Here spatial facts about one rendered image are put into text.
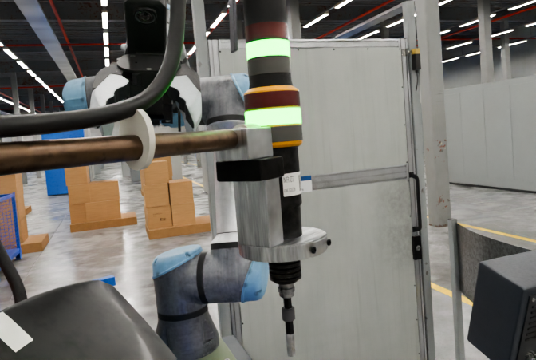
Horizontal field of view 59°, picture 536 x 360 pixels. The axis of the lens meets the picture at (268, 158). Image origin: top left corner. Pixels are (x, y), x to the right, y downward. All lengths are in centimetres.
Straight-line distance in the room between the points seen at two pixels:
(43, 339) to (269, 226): 19
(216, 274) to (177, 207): 692
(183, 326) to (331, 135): 153
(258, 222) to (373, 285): 232
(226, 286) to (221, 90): 45
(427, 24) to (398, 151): 478
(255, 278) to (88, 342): 66
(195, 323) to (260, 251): 78
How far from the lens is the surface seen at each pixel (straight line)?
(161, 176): 789
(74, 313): 43
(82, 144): 24
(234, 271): 105
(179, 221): 799
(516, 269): 106
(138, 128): 26
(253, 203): 34
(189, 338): 112
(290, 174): 35
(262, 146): 33
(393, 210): 263
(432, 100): 715
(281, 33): 36
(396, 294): 274
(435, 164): 717
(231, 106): 111
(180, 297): 109
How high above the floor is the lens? 154
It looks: 3 degrees down
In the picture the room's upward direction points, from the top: 4 degrees counter-clockwise
